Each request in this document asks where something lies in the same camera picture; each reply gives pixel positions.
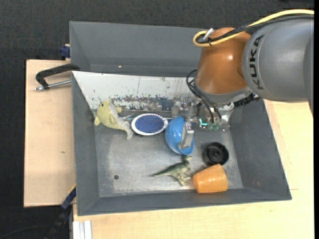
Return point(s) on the blue and white oval brush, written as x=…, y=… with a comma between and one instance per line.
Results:
x=149, y=124

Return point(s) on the grey metal bin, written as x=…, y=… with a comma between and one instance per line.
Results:
x=139, y=158

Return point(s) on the green toy dinosaur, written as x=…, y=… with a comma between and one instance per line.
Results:
x=178, y=170

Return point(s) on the black cylinder on white bracket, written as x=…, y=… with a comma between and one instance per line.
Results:
x=245, y=101

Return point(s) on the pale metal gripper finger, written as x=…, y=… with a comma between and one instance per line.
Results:
x=187, y=137
x=176, y=108

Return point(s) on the black round plastic cap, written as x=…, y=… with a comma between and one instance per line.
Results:
x=215, y=154

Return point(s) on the pale wood board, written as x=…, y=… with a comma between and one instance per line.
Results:
x=47, y=138

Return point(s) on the yellow and grey plush toy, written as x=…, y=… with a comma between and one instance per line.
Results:
x=109, y=117

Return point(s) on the orange plastic cup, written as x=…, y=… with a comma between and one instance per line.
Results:
x=210, y=179

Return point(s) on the blue bowl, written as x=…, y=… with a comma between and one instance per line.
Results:
x=173, y=136

